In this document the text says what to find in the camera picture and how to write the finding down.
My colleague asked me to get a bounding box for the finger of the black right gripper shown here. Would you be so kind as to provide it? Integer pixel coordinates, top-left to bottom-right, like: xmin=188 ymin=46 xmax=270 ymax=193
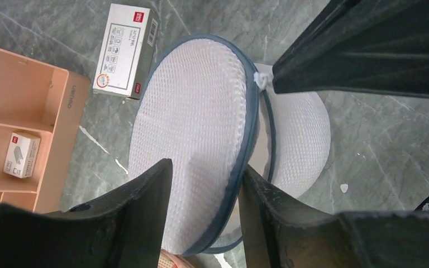
xmin=273 ymin=1 xmax=429 ymax=98

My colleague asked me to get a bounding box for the orange plastic file organizer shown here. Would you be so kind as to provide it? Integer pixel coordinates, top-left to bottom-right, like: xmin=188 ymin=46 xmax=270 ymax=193
xmin=0 ymin=49 xmax=90 ymax=213

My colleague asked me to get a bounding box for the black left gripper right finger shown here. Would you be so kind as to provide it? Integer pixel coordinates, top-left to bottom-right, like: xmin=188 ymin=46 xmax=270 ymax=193
xmin=239 ymin=167 xmax=429 ymax=267

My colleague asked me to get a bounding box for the small white staples box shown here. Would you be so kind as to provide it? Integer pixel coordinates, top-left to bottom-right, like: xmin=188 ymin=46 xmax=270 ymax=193
xmin=3 ymin=132 xmax=41 ymax=179

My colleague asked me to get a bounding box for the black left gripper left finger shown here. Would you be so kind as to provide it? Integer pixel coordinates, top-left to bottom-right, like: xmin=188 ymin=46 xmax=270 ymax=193
xmin=0 ymin=159 xmax=173 ymax=267

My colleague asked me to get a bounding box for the white mesh laundry bag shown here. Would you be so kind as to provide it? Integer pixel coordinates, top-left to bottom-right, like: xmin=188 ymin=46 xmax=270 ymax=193
xmin=128 ymin=35 xmax=331 ymax=256

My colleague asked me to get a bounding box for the floral peach bra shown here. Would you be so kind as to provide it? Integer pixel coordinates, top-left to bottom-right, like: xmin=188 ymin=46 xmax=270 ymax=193
xmin=158 ymin=250 xmax=194 ymax=268

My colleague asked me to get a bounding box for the white grey deli box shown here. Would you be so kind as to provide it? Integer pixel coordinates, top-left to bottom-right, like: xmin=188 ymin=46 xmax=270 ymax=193
xmin=93 ymin=3 xmax=160 ymax=99

